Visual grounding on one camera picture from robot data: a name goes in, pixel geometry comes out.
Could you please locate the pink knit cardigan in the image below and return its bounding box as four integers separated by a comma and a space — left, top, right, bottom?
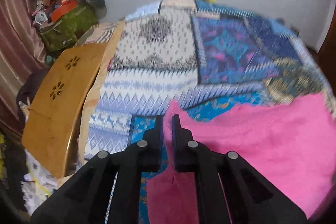
146, 94, 335, 223

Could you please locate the white printed paper pile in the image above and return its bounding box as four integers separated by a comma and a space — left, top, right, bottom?
21, 149, 58, 216

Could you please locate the wooden folding lap table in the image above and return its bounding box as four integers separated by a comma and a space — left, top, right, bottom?
22, 44, 106, 178

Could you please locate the patchwork patterned bedsheet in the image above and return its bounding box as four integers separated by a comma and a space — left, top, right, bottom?
79, 0, 335, 162

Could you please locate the striped maroon curtain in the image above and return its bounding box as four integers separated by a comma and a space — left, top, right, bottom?
1, 0, 46, 136

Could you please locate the brown wooden door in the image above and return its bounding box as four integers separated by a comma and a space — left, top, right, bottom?
318, 11, 336, 93

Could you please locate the green patterned storage bag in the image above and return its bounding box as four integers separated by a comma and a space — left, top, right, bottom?
40, 5, 98, 53

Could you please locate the orange box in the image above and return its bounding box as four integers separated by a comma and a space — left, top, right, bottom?
50, 0, 79, 23

